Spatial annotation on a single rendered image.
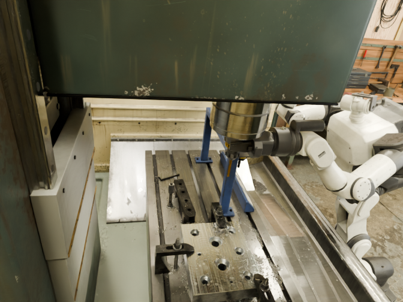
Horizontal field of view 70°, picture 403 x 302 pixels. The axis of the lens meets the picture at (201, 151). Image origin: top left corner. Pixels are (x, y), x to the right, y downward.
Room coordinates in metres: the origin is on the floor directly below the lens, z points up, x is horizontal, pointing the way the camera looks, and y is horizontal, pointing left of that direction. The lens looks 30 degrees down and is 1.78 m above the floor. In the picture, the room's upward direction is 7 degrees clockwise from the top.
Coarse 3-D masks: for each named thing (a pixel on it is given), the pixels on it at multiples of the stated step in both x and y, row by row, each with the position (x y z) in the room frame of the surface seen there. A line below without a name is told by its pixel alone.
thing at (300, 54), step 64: (64, 0) 0.53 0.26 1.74; (128, 0) 0.55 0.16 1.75; (192, 0) 0.58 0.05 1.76; (256, 0) 0.61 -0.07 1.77; (320, 0) 0.64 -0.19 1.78; (64, 64) 0.52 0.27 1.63; (128, 64) 0.55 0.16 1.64; (192, 64) 0.58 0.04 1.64; (256, 64) 0.62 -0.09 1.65; (320, 64) 0.65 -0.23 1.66
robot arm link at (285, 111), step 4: (280, 104) 1.27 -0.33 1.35; (284, 104) 1.24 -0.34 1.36; (288, 104) 1.24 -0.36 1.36; (292, 104) 1.24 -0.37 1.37; (280, 108) 1.26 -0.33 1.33; (284, 108) 1.24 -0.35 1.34; (288, 108) 1.24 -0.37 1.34; (292, 108) 1.25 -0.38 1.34; (296, 108) 1.26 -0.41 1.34; (276, 112) 1.31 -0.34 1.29; (280, 112) 1.26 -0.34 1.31; (284, 112) 1.24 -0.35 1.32; (288, 112) 1.23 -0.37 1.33; (292, 112) 1.23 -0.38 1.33; (296, 112) 1.23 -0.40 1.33; (280, 116) 1.30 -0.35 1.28; (284, 116) 1.24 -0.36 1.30; (288, 116) 1.22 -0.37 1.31; (284, 120) 1.27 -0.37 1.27
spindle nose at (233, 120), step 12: (216, 108) 0.70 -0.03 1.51; (228, 108) 0.68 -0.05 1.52; (240, 108) 0.67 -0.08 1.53; (252, 108) 0.67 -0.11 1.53; (264, 108) 0.69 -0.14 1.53; (216, 120) 0.70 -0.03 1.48; (228, 120) 0.67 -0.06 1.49; (240, 120) 0.67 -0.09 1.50; (252, 120) 0.67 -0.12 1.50; (264, 120) 0.70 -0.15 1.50; (228, 132) 0.67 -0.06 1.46; (240, 132) 0.67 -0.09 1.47; (252, 132) 0.67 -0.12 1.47
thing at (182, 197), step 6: (174, 180) 1.12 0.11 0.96; (180, 180) 1.12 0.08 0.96; (180, 186) 1.07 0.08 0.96; (174, 192) 1.09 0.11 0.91; (180, 192) 1.03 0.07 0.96; (186, 192) 1.03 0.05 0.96; (180, 198) 0.99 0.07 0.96; (186, 198) 0.99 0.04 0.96; (186, 204) 0.95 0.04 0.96; (192, 204) 0.96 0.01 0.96; (186, 210) 0.92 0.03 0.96; (192, 210) 0.92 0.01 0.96; (186, 216) 0.89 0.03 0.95; (192, 216) 0.89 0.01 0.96; (186, 222) 0.91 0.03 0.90
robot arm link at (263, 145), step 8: (272, 128) 0.79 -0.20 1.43; (280, 128) 0.79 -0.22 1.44; (264, 136) 0.76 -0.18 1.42; (272, 136) 0.76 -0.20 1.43; (280, 136) 0.75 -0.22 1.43; (288, 136) 0.76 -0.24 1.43; (256, 144) 0.71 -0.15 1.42; (264, 144) 0.72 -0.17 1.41; (272, 144) 0.73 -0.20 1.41; (280, 144) 0.74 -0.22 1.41; (288, 144) 0.74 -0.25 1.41; (248, 152) 0.73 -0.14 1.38; (256, 152) 0.70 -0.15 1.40; (264, 152) 0.72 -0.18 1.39; (272, 152) 0.76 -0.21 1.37; (280, 152) 0.74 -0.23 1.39; (288, 152) 0.74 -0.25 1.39
